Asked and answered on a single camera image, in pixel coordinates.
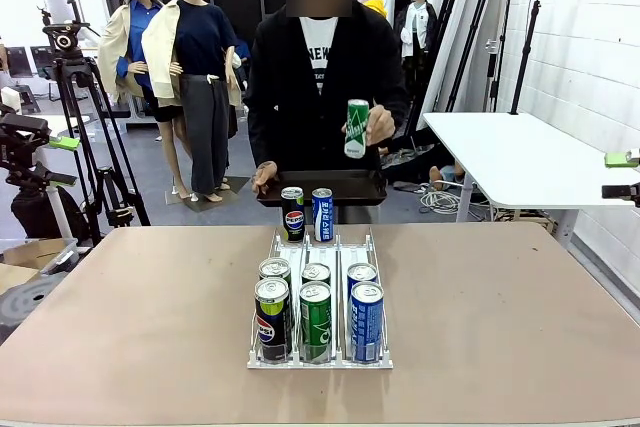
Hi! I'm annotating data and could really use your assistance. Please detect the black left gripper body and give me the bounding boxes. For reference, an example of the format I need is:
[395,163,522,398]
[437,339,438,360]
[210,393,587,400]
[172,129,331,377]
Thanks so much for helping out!
[0,132,37,172]

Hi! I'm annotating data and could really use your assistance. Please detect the green star-logo soda can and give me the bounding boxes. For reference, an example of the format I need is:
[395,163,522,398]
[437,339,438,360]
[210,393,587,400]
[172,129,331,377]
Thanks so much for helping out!
[343,98,370,160]

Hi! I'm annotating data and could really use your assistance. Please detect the black serving tray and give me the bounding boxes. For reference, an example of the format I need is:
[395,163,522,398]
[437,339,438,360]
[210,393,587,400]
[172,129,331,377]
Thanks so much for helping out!
[256,169,389,208]

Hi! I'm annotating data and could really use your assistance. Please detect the blue Pocari Sweat can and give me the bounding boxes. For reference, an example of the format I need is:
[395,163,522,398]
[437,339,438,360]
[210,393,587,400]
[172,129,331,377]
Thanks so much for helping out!
[346,262,379,289]
[349,280,385,365]
[311,187,335,243]

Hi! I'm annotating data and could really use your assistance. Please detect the green cider soda can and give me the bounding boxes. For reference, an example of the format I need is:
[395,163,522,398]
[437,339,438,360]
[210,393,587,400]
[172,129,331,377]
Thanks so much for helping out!
[301,262,332,289]
[298,280,333,365]

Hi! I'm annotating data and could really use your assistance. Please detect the person's left forearm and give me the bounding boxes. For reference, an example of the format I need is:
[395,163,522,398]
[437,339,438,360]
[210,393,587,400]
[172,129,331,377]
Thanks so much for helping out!
[377,94,410,158]

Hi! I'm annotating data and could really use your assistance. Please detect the person's right forearm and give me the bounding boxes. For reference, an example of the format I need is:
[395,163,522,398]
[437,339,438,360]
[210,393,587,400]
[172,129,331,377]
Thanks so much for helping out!
[247,111,281,171]

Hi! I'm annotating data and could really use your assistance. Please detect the person sitting on floor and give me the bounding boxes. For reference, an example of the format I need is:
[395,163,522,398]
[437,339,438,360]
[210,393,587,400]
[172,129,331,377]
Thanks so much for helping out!
[378,126,467,193]

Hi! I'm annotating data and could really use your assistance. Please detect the person in black cardigan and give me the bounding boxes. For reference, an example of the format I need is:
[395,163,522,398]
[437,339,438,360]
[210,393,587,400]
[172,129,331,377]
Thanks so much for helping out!
[247,0,410,183]

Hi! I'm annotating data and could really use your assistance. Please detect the person's right hand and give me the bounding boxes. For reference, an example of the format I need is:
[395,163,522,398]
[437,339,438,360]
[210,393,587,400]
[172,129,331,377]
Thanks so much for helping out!
[251,160,279,194]

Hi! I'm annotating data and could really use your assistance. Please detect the person's left hand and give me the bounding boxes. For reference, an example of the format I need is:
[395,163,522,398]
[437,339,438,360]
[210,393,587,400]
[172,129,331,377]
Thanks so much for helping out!
[365,104,397,148]

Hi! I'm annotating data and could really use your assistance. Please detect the small white table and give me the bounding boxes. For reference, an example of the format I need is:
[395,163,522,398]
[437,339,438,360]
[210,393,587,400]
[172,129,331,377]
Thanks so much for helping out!
[0,114,96,241]

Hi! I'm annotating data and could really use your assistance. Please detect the grey step stool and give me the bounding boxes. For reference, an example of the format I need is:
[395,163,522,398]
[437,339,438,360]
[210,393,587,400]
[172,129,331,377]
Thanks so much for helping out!
[9,84,42,115]

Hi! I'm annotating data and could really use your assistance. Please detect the open cardboard box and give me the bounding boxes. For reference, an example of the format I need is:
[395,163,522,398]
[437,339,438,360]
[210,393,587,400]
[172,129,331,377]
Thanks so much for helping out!
[0,238,80,276]

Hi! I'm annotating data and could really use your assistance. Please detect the black computer monitor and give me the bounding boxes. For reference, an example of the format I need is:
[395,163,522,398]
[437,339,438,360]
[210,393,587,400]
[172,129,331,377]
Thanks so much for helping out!
[30,45,57,69]
[5,46,34,79]

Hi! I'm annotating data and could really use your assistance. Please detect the large white table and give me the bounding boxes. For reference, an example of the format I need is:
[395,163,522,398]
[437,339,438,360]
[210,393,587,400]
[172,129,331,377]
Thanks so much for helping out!
[422,111,640,248]

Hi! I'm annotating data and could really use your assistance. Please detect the flat cardboard sheet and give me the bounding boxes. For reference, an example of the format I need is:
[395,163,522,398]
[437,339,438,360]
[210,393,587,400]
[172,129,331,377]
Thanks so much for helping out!
[0,262,42,296]

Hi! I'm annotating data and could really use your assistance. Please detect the mannequin in blue shirt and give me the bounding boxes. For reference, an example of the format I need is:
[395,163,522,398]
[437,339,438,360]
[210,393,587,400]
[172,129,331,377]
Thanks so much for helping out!
[97,0,169,148]

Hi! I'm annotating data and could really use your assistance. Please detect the white board on stand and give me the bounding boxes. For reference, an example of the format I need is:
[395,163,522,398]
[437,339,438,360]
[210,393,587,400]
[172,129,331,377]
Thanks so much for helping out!
[42,0,81,23]

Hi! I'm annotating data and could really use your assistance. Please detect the black light stand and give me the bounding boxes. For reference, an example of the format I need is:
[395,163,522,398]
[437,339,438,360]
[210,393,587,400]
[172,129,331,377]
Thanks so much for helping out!
[508,0,544,116]

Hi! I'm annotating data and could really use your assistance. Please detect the thin stand with white clamp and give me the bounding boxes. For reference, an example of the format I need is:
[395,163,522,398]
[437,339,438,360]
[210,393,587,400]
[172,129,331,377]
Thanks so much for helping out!
[483,0,517,113]

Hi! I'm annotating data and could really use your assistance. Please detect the mannequin with cream jacket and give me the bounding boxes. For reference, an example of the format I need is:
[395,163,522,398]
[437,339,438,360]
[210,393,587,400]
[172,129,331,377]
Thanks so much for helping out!
[142,0,242,203]

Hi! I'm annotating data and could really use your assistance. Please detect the leaning white board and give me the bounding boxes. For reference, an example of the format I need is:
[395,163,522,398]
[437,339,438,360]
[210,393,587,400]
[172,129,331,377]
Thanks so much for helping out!
[414,0,496,128]

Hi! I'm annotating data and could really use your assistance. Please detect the black Pepsi can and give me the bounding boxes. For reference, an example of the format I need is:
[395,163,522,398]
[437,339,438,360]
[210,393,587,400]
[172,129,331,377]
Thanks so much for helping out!
[253,276,294,364]
[280,186,306,243]
[258,256,293,289]

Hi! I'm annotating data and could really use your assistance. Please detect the mannequin in white jacket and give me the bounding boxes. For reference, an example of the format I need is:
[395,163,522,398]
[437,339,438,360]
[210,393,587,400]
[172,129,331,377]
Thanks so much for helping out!
[394,0,439,103]

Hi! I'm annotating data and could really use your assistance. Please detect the white clear can dispenser rack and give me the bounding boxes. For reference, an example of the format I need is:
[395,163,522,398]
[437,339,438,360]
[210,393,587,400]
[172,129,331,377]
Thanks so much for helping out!
[247,226,395,371]

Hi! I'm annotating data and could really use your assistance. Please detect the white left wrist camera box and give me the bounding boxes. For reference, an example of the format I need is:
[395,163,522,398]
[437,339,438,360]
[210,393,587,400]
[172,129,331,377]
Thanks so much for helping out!
[0,86,24,116]

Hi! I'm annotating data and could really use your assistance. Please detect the black camera tripod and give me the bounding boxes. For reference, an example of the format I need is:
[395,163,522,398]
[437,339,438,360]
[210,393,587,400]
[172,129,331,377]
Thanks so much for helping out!
[52,56,151,246]

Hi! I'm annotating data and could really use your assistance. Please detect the dark mannequin base plate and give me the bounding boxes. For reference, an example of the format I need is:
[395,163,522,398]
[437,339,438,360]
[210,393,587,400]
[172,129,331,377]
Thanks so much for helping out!
[164,175,251,213]

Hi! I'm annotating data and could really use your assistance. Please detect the white floor cables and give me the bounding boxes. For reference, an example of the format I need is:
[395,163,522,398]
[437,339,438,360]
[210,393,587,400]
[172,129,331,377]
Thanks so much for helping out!
[418,181,461,216]

